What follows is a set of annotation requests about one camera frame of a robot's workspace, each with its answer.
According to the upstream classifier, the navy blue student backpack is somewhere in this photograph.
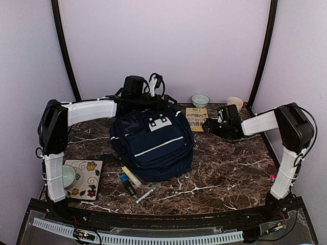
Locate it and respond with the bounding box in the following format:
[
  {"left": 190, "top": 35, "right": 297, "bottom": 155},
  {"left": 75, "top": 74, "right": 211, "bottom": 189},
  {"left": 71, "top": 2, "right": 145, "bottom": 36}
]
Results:
[{"left": 109, "top": 107, "right": 194, "bottom": 182}]

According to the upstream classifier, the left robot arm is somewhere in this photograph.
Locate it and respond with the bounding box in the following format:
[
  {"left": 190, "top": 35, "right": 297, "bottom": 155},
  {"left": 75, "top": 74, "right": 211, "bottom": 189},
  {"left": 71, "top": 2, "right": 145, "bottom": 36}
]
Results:
[{"left": 35, "top": 73, "right": 177, "bottom": 203}]

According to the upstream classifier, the green bowl on plate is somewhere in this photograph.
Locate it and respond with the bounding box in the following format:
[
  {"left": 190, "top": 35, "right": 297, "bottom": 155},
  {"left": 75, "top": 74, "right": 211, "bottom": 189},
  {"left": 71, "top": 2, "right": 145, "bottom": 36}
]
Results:
[{"left": 62, "top": 165, "right": 76, "bottom": 190}]

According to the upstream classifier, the white slotted cable duct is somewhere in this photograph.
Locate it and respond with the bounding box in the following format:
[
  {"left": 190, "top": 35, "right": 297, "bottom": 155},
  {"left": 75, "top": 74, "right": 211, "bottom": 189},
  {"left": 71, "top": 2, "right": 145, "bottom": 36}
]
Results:
[{"left": 32, "top": 218, "right": 244, "bottom": 244}]

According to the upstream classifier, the cream ceramic mug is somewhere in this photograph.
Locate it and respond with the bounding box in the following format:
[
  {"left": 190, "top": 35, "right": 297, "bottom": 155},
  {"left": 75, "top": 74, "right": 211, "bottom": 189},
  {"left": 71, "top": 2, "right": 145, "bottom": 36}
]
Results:
[{"left": 227, "top": 96, "right": 244, "bottom": 112}]

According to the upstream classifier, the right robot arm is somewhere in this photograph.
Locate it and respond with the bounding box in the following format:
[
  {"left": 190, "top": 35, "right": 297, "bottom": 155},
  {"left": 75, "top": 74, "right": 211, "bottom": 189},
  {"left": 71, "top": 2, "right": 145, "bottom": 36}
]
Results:
[{"left": 202, "top": 103, "right": 317, "bottom": 222}]

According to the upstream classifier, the left black frame post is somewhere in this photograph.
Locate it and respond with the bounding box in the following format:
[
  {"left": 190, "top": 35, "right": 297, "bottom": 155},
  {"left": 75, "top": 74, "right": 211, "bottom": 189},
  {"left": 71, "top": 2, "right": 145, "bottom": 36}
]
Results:
[{"left": 51, "top": 0, "right": 82, "bottom": 102}]

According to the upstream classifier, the small green bowl at back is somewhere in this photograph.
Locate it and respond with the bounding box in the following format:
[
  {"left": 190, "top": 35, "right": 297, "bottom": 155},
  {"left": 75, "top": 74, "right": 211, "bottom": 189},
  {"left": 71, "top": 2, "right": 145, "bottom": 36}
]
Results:
[{"left": 191, "top": 94, "right": 210, "bottom": 108}]

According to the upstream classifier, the blue black marker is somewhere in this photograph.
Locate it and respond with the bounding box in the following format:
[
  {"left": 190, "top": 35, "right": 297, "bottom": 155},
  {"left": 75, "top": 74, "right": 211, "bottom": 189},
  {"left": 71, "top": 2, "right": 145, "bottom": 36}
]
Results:
[{"left": 120, "top": 175, "right": 136, "bottom": 197}]

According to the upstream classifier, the yellow picture book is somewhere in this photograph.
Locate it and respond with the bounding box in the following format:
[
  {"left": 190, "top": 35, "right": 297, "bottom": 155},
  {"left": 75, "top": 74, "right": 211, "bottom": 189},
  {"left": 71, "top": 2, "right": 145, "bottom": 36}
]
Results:
[{"left": 185, "top": 108, "right": 208, "bottom": 132}]

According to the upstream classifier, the yellow highlighter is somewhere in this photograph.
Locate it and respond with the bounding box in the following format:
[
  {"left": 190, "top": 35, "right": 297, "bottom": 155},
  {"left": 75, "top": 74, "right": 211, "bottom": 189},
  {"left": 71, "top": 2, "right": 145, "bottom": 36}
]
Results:
[{"left": 122, "top": 166, "right": 142, "bottom": 187}]

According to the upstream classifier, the small circuit board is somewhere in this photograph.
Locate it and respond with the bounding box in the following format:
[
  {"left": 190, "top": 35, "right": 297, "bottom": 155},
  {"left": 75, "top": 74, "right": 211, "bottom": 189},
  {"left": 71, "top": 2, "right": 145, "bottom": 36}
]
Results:
[{"left": 73, "top": 230, "right": 95, "bottom": 241}]

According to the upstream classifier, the black frame post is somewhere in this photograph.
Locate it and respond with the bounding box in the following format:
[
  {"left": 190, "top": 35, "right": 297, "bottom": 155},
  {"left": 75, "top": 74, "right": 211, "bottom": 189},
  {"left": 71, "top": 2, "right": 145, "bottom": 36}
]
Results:
[
  {"left": 247, "top": 0, "right": 278, "bottom": 108},
  {"left": 51, "top": 0, "right": 82, "bottom": 102}
]

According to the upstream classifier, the white green pen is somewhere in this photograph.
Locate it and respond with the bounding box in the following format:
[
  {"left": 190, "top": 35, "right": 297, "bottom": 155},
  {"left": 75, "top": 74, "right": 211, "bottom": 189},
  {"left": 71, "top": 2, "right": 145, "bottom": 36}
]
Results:
[{"left": 135, "top": 183, "right": 161, "bottom": 205}]

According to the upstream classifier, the floral square plate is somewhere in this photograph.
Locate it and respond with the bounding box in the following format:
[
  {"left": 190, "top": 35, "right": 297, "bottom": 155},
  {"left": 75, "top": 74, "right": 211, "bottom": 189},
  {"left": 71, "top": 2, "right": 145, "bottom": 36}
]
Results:
[{"left": 64, "top": 159, "right": 103, "bottom": 201}]

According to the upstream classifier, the right black frame post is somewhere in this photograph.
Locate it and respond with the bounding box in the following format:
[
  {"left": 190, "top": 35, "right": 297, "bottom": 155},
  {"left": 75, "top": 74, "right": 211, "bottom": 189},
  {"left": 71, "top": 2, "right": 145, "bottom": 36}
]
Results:
[{"left": 247, "top": 0, "right": 278, "bottom": 108}]

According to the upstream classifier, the black front rail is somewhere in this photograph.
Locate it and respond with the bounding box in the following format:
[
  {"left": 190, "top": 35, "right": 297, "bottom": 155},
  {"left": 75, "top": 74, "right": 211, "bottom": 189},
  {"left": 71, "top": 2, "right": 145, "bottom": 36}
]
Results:
[{"left": 30, "top": 198, "right": 305, "bottom": 232}]

